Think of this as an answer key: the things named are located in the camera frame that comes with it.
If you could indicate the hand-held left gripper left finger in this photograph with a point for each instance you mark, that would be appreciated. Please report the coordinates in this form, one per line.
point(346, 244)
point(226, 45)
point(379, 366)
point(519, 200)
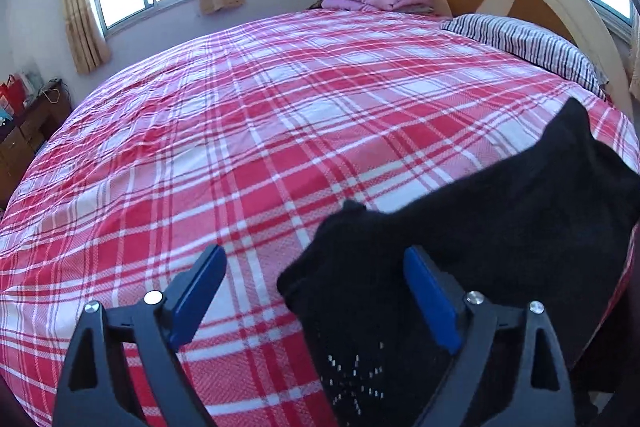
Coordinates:
point(197, 302)

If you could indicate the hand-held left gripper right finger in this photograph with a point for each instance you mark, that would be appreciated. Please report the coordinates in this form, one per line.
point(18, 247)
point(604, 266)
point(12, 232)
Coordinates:
point(432, 302)

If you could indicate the black pants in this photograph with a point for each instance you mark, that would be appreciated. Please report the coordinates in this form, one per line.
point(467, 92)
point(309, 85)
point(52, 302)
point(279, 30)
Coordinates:
point(500, 232)

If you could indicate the red plaid bed sheet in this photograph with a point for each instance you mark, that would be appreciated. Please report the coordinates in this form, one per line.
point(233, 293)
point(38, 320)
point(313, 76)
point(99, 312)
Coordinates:
point(225, 132)

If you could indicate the wooden dresser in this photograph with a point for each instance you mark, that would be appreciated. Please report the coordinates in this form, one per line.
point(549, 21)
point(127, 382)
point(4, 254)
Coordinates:
point(25, 142)

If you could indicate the red gift bag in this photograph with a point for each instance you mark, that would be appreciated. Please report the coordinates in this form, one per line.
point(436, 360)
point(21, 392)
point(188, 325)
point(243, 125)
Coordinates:
point(11, 97)

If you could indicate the striped pillow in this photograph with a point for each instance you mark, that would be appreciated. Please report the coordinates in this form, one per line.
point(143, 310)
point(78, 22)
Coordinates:
point(530, 42)

